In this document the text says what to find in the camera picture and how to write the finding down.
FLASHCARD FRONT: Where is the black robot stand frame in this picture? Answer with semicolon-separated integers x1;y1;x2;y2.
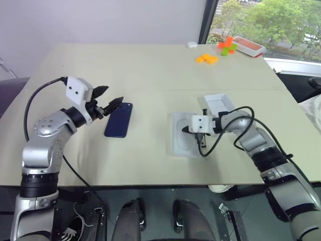
54;187;109;241

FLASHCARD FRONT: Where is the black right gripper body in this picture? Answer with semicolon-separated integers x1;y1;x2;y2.
194;108;208;148

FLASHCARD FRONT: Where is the black metal floor bracket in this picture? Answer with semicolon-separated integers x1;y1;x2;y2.
217;202;245;241

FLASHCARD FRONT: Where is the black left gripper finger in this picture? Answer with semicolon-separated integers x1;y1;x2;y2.
91;85;109;99
103;96;124;116

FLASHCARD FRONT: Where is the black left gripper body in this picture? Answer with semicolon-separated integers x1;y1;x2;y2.
85;97;105;121

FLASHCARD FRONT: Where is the dark blue smartphone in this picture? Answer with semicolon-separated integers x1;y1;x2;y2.
104;102;133;139

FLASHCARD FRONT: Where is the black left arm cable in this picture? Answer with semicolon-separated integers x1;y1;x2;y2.
24;76;109;226

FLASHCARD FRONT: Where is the grey metal rail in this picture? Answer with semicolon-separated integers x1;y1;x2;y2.
0;57;20;81

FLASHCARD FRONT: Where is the black window frame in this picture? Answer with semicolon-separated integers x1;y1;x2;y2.
197;0;218;46

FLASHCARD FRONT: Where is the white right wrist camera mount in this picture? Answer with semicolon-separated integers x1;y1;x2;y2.
191;114;213;134

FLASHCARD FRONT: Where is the black shoe with white stripes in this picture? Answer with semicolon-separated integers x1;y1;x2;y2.
55;217;88;241

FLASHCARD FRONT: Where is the white phone box lid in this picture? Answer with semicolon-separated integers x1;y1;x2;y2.
203;93;237;117

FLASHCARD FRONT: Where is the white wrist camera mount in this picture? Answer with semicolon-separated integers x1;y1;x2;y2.
191;114;213;134
65;76;94;125

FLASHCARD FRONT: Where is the green toy brick piece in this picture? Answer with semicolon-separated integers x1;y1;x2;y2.
221;44;238;57

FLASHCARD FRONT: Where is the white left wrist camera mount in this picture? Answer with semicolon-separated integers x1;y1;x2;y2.
65;76;94;125

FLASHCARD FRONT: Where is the yellow-orange toy brick cluster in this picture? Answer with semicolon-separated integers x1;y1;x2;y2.
195;53;219;65

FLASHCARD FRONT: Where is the red and white flat box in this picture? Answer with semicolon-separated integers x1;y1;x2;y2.
231;35;267;58

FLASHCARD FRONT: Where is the white cloth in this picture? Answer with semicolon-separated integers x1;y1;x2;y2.
297;96;321;134

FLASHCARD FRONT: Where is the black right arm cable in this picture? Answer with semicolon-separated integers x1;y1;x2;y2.
197;105;315;188

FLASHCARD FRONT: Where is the black chair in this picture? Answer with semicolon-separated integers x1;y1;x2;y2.
275;71;321;104

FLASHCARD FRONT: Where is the white phone box base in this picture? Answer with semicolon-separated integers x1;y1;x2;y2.
171;111;203;157

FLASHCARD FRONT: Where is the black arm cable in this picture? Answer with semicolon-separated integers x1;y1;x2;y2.
197;105;315;188
24;76;109;226

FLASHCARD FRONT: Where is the orange toy brick piece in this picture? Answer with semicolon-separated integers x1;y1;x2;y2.
217;36;234;50

